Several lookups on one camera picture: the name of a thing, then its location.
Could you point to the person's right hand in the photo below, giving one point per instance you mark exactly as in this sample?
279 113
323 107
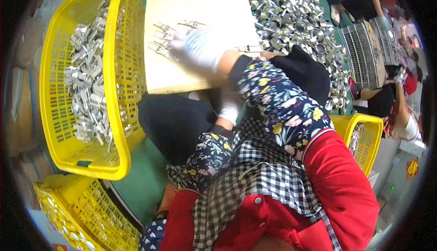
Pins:
199 51

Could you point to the person's left hand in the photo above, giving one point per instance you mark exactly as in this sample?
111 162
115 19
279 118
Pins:
231 105

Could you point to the person's right fingers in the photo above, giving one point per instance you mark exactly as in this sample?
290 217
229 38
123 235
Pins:
179 44

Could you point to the silver metal clip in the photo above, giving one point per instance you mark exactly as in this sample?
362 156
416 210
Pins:
159 48
192 23
249 48
164 27
163 35

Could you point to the wooden work board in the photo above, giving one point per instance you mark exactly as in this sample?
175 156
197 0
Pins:
194 1

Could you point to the black wrist band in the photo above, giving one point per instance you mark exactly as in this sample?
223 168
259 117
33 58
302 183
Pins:
239 70
222 132

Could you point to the large yellow plastic basket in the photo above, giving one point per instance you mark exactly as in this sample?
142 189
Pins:
116 80

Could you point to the pile of silver metal clips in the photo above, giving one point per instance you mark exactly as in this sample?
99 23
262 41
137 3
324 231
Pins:
87 80

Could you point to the heap of silver metal rings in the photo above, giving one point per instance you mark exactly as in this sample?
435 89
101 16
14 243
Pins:
297 18

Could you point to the brown cardboard box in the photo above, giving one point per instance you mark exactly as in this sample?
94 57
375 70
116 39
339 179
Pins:
20 114

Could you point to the person's body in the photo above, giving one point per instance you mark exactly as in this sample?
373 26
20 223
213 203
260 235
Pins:
273 196

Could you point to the grey plastic crate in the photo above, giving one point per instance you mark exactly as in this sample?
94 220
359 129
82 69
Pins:
389 41
358 56

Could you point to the yellow basket with round caps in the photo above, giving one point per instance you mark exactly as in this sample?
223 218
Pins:
92 213

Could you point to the blue patterned cloth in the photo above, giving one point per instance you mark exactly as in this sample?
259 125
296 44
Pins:
153 234

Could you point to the small yellow plastic basket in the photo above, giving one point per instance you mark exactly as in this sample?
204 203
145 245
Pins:
370 138

